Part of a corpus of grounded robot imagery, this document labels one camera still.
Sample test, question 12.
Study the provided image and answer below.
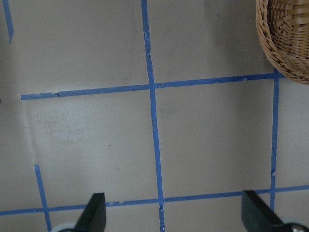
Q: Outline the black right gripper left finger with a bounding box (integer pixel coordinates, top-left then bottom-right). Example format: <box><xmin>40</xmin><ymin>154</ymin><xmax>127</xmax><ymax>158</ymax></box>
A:
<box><xmin>73</xmin><ymin>193</ymin><xmax>106</xmax><ymax>232</ymax></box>

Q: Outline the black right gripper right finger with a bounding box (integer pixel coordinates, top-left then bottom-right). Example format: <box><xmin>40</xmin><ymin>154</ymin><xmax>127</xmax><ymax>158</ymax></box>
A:
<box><xmin>241</xmin><ymin>190</ymin><xmax>285</xmax><ymax>232</ymax></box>

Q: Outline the wicker basket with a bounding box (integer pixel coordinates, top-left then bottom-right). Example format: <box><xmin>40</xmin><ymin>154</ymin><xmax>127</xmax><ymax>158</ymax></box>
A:
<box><xmin>255</xmin><ymin>0</ymin><xmax>309</xmax><ymax>85</ymax></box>

